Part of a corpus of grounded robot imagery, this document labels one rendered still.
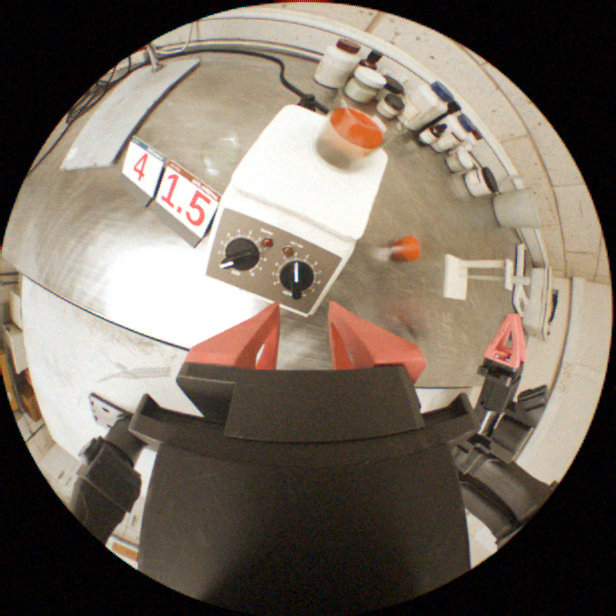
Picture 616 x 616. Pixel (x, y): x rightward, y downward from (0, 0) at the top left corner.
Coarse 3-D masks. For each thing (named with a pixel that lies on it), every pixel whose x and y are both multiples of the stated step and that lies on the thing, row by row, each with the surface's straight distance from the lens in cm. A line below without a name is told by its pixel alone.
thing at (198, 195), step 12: (168, 168) 26; (168, 180) 26; (180, 180) 25; (168, 192) 27; (180, 192) 25; (192, 192) 24; (168, 204) 27; (180, 204) 25; (192, 204) 24; (204, 204) 23; (192, 216) 24; (204, 216) 23
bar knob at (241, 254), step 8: (232, 240) 18; (240, 240) 18; (248, 240) 18; (232, 248) 18; (240, 248) 18; (248, 248) 18; (256, 248) 18; (232, 256) 18; (240, 256) 17; (248, 256) 17; (256, 256) 18; (224, 264) 18; (232, 264) 17; (240, 264) 17; (248, 264) 19
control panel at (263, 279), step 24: (240, 216) 18; (216, 240) 19; (288, 240) 18; (216, 264) 20; (264, 264) 19; (312, 264) 19; (336, 264) 19; (240, 288) 20; (264, 288) 20; (312, 288) 20
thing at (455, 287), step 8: (448, 256) 40; (448, 264) 40; (456, 264) 43; (464, 264) 42; (472, 264) 41; (480, 264) 40; (488, 264) 40; (496, 264) 39; (504, 264) 38; (512, 264) 40; (448, 272) 40; (456, 272) 43; (464, 272) 46; (512, 272) 40; (448, 280) 40; (456, 280) 43; (464, 280) 46; (448, 288) 40; (456, 288) 43; (464, 288) 46; (448, 296) 40; (456, 296) 43; (464, 296) 46
